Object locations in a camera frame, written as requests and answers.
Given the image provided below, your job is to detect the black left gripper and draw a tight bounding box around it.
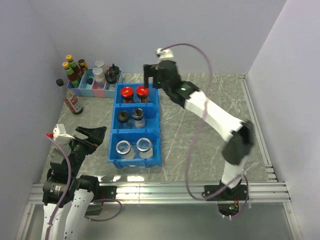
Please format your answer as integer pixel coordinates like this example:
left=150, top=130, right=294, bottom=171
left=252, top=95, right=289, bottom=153
left=65, top=125, right=106, bottom=176

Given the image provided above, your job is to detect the red-lid sauce jar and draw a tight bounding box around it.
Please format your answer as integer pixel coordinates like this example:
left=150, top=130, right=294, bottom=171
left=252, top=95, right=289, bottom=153
left=136, top=85, right=149, bottom=103
left=120, top=86, right=134, bottom=104

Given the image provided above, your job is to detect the small silver-lid glass jar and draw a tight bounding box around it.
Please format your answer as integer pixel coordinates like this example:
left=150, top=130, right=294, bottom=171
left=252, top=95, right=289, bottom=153
left=116, top=140, right=136, bottom=160

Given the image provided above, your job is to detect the black knob-lid glass jar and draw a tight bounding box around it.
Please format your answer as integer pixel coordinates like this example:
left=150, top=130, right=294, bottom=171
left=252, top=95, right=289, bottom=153
left=117, top=110, right=132, bottom=129

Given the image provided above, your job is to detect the large silver-lid glass jar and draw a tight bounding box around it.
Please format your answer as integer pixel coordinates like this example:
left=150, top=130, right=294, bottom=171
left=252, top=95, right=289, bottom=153
left=136, top=137, right=153, bottom=159

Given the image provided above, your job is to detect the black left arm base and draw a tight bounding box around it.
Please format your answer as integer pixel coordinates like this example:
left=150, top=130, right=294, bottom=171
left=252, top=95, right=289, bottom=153
left=85, top=185, right=117, bottom=217

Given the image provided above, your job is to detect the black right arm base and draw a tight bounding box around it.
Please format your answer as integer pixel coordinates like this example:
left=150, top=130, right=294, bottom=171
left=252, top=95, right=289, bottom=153
left=201, top=182, right=249, bottom=220

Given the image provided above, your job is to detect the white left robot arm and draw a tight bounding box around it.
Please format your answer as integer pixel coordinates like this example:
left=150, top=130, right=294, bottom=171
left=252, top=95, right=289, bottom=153
left=41, top=124, right=107, bottom=240

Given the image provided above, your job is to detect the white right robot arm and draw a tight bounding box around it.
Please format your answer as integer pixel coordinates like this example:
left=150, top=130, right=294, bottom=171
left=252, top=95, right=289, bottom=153
left=143, top=60, right=254, bottom=200

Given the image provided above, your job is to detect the black knob jar back tray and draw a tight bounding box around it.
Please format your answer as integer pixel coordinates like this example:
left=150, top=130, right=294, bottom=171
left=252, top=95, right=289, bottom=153
left=108, top=63, right=120, bottom=76

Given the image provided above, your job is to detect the black knob jar tray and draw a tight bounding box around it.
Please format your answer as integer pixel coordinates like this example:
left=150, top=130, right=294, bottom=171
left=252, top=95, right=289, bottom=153
left=106, top=72, right=118, bottom=91
left=108, top=63, right=120, bottom=76

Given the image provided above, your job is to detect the black knob jar front tray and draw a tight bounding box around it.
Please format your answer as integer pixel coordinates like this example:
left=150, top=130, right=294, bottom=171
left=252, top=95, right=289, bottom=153
left=106, top=72, right=118, bottom=91

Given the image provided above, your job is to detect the blue three-compartment plastic bin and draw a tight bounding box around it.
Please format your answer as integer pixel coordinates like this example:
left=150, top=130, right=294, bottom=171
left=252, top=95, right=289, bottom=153
left=107, top=83, right=162, bottom=169

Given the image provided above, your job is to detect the clear bottle red label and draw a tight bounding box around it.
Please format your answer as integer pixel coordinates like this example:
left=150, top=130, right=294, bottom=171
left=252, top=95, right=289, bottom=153
left=56, top=79, right=83, bottom=115

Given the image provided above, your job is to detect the silver-lid jar back tray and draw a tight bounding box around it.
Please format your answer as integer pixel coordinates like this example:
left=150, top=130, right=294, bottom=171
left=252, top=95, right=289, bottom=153
left=94, top=60, right=108, bottom=75

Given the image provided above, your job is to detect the silver-lid jar tray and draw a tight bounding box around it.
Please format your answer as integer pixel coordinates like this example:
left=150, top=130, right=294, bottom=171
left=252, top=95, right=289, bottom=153
left=94, top=60, right=108, bottom=75
left=92, top=67, right=106, bottom=88

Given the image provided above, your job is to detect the silver-lid jar front tray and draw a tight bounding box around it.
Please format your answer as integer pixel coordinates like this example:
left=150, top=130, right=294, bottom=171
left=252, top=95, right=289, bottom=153
left=92, top=67, right=106, bottom=88

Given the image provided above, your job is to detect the pastel compartment organizer tray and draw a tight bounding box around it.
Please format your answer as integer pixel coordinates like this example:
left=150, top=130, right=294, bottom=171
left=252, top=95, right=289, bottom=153
left=67, top=68, right=115, bottom=98

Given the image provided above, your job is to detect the small black item in tray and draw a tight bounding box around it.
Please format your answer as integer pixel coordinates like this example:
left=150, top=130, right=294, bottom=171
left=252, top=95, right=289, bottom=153
left=86, top=77, right=94, bottom=85

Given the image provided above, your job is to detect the green-neck sauce bottle front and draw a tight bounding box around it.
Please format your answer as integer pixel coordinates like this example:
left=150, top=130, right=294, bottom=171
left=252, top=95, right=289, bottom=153
left=62, top=61, right=80, bottom=88

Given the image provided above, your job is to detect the green-neck sauce bottle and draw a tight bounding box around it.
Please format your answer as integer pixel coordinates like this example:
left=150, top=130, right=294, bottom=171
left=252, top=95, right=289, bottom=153
left=65, top=54, right=83, bottom=79
left=62, top=61, right=80, bottom=88

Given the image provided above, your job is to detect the green-neck sauce bottle back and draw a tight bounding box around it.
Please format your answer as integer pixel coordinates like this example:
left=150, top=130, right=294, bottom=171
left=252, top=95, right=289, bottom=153
left=65, top=54, right=83, bottom=79

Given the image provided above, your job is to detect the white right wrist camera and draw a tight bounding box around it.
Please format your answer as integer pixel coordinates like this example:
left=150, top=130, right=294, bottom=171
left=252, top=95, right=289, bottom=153
left=156, top=48, right=174, bottom=61

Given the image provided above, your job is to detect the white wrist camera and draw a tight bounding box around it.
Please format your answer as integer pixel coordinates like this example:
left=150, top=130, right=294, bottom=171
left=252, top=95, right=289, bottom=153
left=45, top=123, right=75, bottom=142
left=156, top=48, right=174, bottom=61

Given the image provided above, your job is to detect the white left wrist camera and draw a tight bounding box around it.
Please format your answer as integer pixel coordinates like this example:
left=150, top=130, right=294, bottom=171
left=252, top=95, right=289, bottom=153
left=45, top=123, right=75, bottom=142

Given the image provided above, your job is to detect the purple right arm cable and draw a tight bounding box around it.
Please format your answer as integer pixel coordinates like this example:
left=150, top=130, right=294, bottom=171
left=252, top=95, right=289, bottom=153
left=159, top=43, right=250, bottom=218

